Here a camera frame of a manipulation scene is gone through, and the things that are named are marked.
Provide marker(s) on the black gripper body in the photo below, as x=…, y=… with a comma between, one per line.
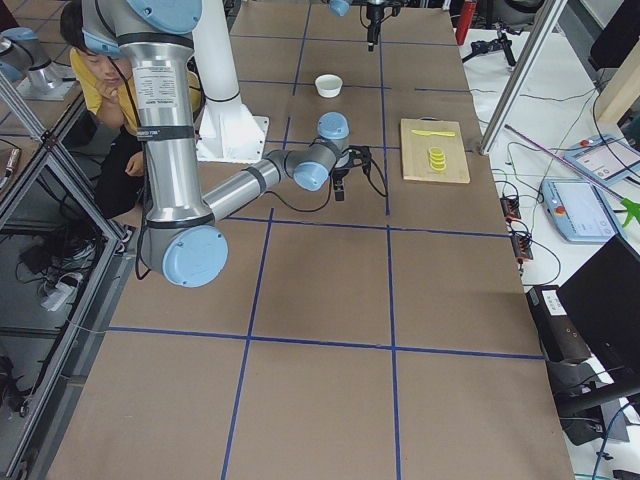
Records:
x=371, y=21
x=341, y=175

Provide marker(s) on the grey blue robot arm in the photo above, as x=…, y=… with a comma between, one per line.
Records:
x=181, y=240
x=342, y=7

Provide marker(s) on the bamboo cutting board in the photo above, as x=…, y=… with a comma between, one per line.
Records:
x=415, y=156

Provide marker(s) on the yellow plastic knife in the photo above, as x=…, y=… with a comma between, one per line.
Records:
x=427, y=133

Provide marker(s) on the white round bowl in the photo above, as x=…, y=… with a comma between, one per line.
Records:
x=328, y=85

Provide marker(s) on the red cylinder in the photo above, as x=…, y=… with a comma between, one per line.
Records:
x=467, y=11

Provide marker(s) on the near blue teach pendant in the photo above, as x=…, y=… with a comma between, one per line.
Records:
x=578, y=211

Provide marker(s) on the blue teach pendant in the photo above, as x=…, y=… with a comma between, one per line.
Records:
x=578, y=211
x=606, y=159

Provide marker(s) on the far blue teach pendant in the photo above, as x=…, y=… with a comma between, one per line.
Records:
x=606, y=159

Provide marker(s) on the person in yellow shirt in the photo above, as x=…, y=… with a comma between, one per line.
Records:
x=109, y=90

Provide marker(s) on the black monitor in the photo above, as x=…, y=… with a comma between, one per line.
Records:
x=602, y=300

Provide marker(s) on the black tripod camera mount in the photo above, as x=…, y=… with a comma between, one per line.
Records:
x=500, y=43

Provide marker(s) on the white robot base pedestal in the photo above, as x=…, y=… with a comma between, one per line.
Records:
x=228, y=131

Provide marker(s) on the aluminium frame post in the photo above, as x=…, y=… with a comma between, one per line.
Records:
x=543, y=25

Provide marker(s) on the grabber stick green handle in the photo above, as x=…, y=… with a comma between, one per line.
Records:
x=632, y=208

